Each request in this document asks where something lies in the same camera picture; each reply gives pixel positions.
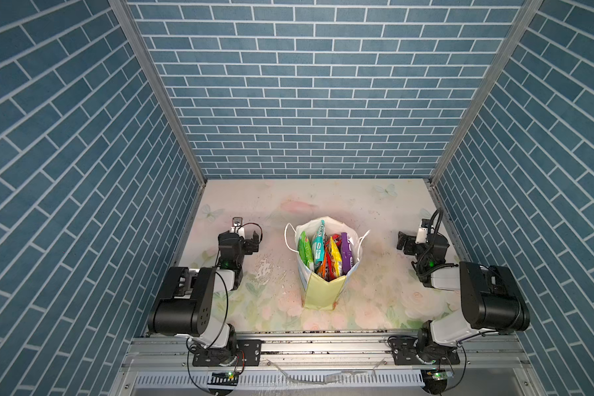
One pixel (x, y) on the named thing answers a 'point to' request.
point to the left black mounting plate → (237, 353)
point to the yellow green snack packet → (336, 256)
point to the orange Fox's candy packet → (322, 268)
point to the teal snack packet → (318, 244)
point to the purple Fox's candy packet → (346, 258)
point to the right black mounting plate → (407, 351)
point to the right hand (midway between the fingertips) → (415, 234)
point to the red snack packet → (337, 240)
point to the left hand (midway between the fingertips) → (247, 231)
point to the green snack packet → (304, 249)
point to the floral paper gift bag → (327, 251)
